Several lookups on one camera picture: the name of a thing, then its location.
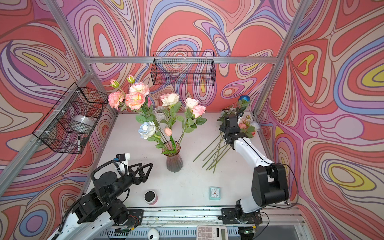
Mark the orange pink carnation spray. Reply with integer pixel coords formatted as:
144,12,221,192
108,80,158,125

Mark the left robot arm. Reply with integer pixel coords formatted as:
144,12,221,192
49,160,153,240

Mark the pale blue white rose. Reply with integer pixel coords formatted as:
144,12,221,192
138,121,168,151

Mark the dark blue rose stem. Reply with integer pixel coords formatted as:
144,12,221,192
236,95,251,117

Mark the pink grey glass vase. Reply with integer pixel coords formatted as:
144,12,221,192
162,141,183,173

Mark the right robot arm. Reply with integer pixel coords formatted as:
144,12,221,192
220,115,289,224

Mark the peach tulip bud stem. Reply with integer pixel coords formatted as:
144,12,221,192
164,127,178,155

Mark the cream pink rose stem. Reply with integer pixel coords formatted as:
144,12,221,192
184,98,199,119

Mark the pink carnation spray stem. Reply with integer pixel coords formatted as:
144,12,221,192
127,75,150,97

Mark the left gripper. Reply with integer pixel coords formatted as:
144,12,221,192
105,162,152,205

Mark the white round device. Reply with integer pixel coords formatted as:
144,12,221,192
147,228,160,240

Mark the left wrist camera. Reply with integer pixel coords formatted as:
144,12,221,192
114,153,131,176

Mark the cream white rose stem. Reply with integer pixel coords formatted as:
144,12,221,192
160,93,182,130

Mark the white pink calculator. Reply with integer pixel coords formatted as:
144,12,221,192
196,225,229,240

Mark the mint green small clock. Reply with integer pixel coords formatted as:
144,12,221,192
209,187,221,201

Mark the black wire basket wall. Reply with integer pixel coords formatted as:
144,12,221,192
151,51,216,87
33,83,108,154

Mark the light pink rose stem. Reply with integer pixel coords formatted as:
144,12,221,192
177,105,207,144

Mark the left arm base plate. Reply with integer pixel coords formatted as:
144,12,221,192
114,209,144,227

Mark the black wire basket left wall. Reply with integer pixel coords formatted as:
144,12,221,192
33,83,108,154

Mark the white ribbed ceramic vase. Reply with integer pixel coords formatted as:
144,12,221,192
155,106,168,133

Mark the black wire basket back wall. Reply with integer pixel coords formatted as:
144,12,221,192
151,51,216,87

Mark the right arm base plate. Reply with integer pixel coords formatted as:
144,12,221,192
218,207,263,226

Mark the bunch of artificial flowers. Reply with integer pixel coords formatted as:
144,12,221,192
193,107,260,173

